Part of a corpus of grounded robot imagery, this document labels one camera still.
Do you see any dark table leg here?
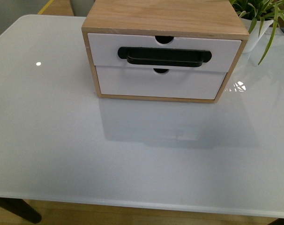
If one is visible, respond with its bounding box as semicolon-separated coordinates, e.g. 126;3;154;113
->
0;197;42;224

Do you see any black drawer handle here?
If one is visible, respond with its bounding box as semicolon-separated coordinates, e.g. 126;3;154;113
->
118;47;212;68

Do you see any wooden drawer cabinet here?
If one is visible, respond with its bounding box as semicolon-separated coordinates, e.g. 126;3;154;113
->
82;0;249;103

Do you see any white plant pot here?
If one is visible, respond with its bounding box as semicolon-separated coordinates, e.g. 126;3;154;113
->
243;20;273;53

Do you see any green spider plant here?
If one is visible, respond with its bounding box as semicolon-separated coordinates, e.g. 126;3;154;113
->
230;0;284;64

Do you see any white drawer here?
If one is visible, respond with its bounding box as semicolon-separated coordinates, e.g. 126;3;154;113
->
96;66;226;99
88;33;241;72

